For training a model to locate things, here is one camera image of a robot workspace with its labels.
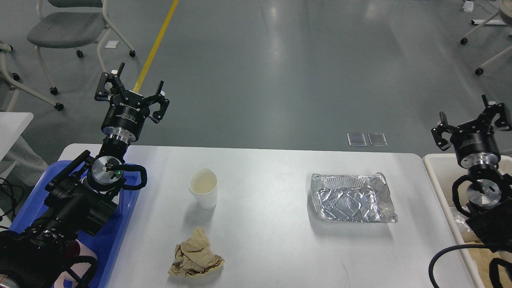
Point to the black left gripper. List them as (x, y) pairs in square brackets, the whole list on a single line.
[(124, 118)]

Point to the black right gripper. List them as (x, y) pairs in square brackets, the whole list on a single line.
[(475, 148)]

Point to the pink mug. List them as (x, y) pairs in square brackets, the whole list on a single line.
[(76, 248)]

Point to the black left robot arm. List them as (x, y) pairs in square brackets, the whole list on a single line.
[(81, 196)]

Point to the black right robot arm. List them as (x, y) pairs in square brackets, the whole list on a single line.
[(483, 195)]

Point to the white plastic bin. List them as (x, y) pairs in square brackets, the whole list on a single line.
[(443, 170)]

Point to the clear floor plate right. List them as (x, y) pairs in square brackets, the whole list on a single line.
[(377, 139)]

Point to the clear floor plate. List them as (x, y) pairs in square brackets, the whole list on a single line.
[(356, 139), (377, 139)]

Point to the grey office chair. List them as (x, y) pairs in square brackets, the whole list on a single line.
[(62, 30)]

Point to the white paper cup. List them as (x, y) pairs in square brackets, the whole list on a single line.
[(203, 186)]

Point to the clear floor plate left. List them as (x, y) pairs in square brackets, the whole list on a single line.
[(356, 139)]

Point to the white side table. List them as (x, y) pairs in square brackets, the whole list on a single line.
[(12, 125)]

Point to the aluminium foil tray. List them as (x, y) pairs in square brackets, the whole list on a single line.
[(352, 198)]

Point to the blue plastic tray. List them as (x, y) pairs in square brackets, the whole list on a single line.
[(105, 244)]

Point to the crumpled brown paper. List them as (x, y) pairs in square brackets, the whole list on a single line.
[(194, 258)]

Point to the white chair frame left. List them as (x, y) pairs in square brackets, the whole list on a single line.
[(16, 87)]

